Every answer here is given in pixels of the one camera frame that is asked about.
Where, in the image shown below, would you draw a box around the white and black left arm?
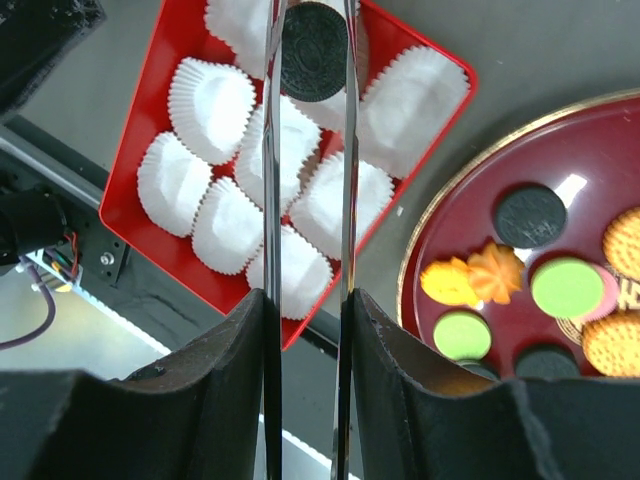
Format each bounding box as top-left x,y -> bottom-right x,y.
1,1 -> 106,267

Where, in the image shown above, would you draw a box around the black pink sandwich cookie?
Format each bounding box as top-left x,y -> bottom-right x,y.
457,359 -> 501,381

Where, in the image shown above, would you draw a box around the orange leaf cookie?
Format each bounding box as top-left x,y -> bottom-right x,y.
420,257 -> 481,308

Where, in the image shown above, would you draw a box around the red cookie box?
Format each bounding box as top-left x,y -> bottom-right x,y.
100,1 -> 477,345

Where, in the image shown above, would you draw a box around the orange flower cookie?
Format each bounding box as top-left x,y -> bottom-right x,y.
467,242 -> 524,305
430,371 -> 495,397

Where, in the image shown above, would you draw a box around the pink macaron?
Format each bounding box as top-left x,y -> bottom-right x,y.
572,264 -> 620,325

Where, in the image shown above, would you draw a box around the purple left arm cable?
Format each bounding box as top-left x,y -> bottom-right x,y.
0,259 -> 57,351

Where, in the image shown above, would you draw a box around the dark red round plate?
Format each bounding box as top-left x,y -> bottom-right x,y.
396,90 -> 639,377

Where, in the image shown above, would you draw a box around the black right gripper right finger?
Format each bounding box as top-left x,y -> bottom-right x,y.
353,290 -> 639,479

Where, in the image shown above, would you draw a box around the orange round cracker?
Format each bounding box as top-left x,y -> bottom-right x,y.
582,312 -> 639,377
602,207 -> 640,281

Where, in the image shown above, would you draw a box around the green macaron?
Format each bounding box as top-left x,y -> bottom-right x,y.
530,257 -> 604,318
433,310 -> 492,361

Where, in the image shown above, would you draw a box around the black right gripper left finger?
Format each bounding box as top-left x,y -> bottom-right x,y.
1,290 -> 264,479

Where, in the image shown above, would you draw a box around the metal tongs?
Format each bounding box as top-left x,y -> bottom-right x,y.
262,1 -> 359,479

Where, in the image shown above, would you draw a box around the white paper cup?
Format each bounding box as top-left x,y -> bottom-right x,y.
357,46 -> 470,179
244,225 -> 334,321
168,57 -> 257,165
192,176 -> 263,275
137,131 -> 213,238
288,151 -> 395,261
204,0 -> 270,79
233,94 -> 322,211
292,90 -> 347,132

